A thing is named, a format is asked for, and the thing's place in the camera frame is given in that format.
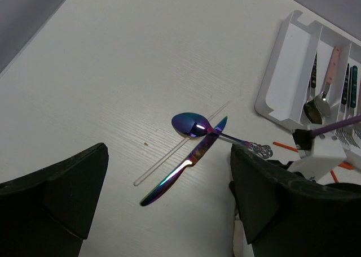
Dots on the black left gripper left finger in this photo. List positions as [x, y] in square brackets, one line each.
[49, 212]

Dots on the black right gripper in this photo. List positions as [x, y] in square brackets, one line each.
[296, 184]

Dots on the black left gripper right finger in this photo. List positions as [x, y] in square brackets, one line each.
[278, 224]

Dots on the teal handle fork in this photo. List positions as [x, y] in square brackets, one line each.
[351, 103]

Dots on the black handle spoon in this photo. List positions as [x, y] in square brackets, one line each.
[309, 108]

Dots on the pink handle spoon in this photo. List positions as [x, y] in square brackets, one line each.
[320, 101]

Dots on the black handle fork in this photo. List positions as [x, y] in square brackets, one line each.
[342, 108]

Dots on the iridescent rainbow knife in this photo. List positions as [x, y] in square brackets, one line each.
[191, 159]

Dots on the iridescent purple spoon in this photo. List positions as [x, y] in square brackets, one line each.
[194, 125]

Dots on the orange chopstick lower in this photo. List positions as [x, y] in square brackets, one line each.
[334, 176]

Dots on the orange chopstick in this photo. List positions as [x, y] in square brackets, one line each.
[344, 165]
[334, 176]

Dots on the orange chopstick upper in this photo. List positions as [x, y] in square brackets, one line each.
[344, 165]

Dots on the white cutlery tray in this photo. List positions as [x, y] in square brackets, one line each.
[284, 88]

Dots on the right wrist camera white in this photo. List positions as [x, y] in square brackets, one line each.
[319, 152]

